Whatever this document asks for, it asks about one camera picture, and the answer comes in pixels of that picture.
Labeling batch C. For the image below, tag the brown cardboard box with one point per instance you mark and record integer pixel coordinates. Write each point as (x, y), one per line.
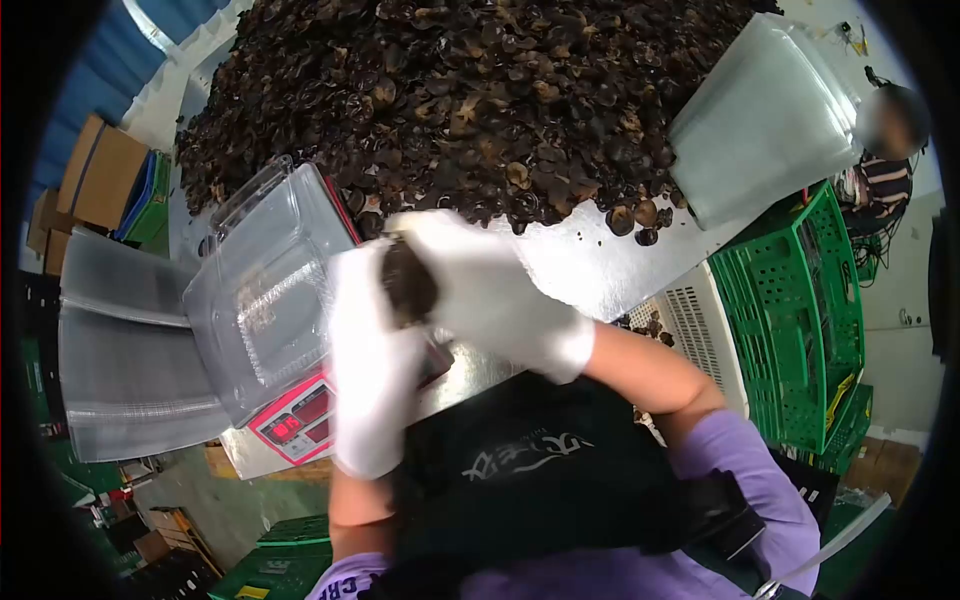
(885, 469)

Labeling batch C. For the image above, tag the stack of tall green crates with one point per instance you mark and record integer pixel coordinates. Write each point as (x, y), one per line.
(795, 322)

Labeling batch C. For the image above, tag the blue and green bins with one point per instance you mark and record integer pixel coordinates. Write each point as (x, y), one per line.
(146, 202)

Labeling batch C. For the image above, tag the stack of cardboard boxes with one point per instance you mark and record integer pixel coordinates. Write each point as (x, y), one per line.
(94, 180)

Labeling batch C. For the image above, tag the person's right fingers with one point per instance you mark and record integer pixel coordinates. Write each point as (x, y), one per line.
(439, 229)

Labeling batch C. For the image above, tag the person's right hand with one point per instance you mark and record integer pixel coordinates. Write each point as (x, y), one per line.
(495, 300)

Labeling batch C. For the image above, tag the open clear plastic clamshell box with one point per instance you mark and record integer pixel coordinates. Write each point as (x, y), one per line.
(259, 300)

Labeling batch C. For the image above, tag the white perforated plastic crate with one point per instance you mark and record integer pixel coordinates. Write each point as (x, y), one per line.
(705, 330)

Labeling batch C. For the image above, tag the short stack of clear trays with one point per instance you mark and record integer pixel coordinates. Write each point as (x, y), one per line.
(757, 127)

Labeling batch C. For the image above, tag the handful of dried mushrooms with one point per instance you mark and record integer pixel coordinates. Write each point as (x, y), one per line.
(409, 289)

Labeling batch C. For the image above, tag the pile of dried mushrooms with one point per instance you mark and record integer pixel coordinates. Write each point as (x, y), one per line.
(465, 97)

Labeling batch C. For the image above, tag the long stack of clear trays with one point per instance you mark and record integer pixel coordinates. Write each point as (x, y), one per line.
(127, 360)

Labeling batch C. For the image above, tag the person's body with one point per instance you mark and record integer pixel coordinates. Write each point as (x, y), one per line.
(525, 480)

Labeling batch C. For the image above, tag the person's left hand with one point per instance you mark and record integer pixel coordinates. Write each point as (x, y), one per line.
(371, 375)

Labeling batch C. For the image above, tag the person's left fingers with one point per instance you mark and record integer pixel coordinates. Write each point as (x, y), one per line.
(356, 277)

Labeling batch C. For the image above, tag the green crate with yellow label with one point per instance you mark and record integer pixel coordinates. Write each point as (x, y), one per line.
(281, 562)

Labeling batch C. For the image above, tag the low green plastic crate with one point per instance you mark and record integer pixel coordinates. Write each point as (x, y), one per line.
(851, 427)

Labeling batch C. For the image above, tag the pink digital scale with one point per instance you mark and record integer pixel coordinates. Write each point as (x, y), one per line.
(296, 424)

